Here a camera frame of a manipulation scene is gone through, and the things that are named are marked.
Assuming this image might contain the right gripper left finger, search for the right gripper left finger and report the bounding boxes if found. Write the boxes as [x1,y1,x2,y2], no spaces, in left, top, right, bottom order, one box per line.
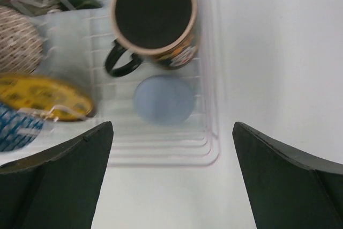
[1,122,114,228]

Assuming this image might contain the light blue cup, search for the light blue cup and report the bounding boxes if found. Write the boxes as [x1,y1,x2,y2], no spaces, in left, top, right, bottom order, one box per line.
[133,75,196,126]

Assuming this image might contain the yellow round plate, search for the yellow round plate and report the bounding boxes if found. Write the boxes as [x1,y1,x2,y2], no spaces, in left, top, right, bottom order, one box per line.
[1,73,96,122]

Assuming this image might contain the blue patterned bowl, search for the blue patterned bowl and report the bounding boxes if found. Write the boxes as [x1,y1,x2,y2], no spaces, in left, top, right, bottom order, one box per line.
[1,103,44,152]

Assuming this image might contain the red-white patterned bowl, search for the red-white patterned bowl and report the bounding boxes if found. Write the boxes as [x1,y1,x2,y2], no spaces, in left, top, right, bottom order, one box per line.
[1,6,43,74]

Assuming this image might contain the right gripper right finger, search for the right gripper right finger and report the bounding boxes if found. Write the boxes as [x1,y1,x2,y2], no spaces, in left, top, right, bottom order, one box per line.
[232,122,342,228]

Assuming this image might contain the clear wire dish rack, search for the clear wire dish rack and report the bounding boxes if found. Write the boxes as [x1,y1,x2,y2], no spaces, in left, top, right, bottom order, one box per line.
[1,0,220,167]

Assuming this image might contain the red black mug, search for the red black mug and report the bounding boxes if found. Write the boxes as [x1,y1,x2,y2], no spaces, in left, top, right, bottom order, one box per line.
[104,0,199,77]

